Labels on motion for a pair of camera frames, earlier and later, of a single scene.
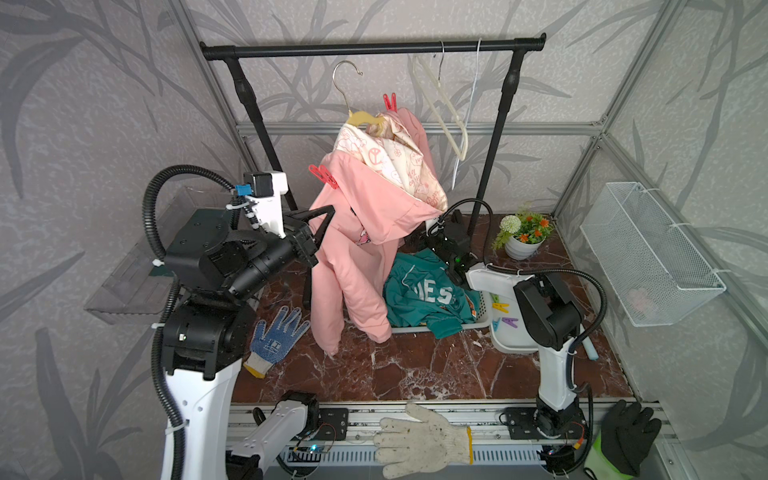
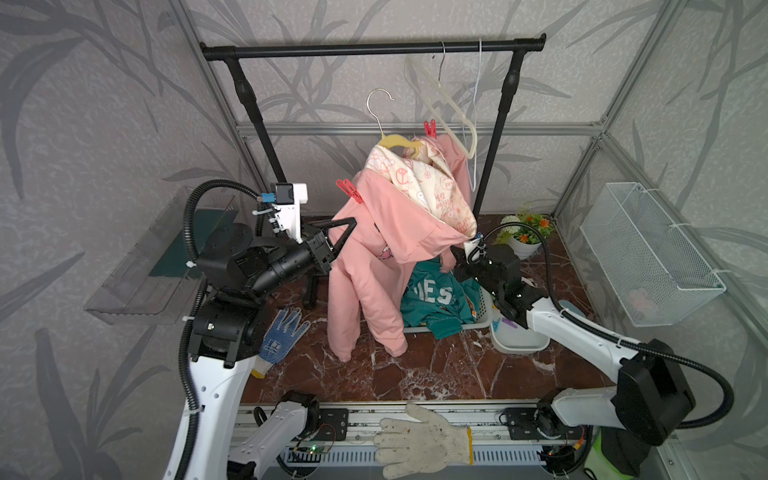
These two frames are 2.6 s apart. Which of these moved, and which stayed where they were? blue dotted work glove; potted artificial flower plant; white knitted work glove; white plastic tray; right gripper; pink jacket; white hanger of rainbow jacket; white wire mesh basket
Moved: right gripper; pink jacket; white hanger of rainbow jacket
Stayed: white plastic tray; white wire mesh basket; white knitted work glove; blue dotted work glove; potted artificial flower plant
